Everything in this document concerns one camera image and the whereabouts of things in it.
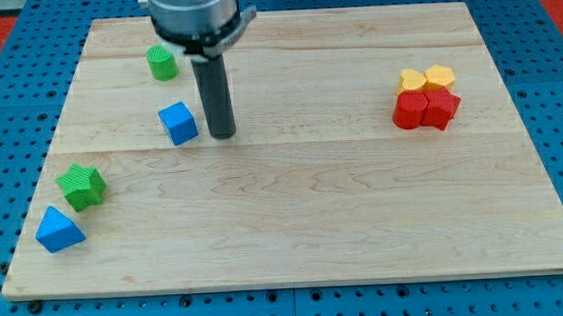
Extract blue cube block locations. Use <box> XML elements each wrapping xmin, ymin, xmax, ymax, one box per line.
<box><xmin>158</xmin><ymin>102</ymin><xmax>199</xmax><ymax>146</ymax></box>

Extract red cylinder block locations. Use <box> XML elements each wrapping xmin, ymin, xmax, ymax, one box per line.
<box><xmin>392</xmin><ymin>90</ymin><xmax>428</xmax><ymax>129</ymax></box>

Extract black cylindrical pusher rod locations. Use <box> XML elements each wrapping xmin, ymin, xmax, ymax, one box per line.
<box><xmin>192</xmin><ymin>56</ymin><xmax>236</xmax><ymax>140</ymax></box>

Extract yellow heart block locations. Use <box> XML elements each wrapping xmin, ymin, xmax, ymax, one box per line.
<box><xmin>397</xmin><ymin>69</ymin><xmax>427</xmax><ymax>95</ymax></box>

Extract wooden board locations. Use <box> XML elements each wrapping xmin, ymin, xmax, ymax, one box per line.
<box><xmin>3</xmin><ymin>3</ymin><xmax>563</xmax><ymax>301</ymax></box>

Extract red star block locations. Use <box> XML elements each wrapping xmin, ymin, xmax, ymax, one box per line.
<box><xmin>420</xmin><ymin>87</ymin><xmax>461</xmax><ymax>131</ymax></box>

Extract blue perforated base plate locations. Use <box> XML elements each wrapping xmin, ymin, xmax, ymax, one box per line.
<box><xmin>0</xmin><ymin>0</ymin><xmax>563</xmax><ymax>316</ymax></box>

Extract green cylinder block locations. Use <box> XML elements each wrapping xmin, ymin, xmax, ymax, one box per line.
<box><xmin>146</xmin><ymin>45</ymin><xmax>179</xmax><ymax>81</ymax></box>

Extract green star block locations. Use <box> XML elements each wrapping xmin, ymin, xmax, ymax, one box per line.
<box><xmin>55</xmin><ymin>163</ymin><xmax>107</xmax><ymax>211</ymax></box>

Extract yellow hexagon block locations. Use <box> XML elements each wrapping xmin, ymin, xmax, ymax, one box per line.
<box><xmin>423</xmin><ymin>65</ymin><xmax>456</xmax><ymax>90</ymax></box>

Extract blue triangle block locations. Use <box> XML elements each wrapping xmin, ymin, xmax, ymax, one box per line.
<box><xmin>35</xmin><ymin>207</ymin><xmax>86</xmax><ymax>254</ymax></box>

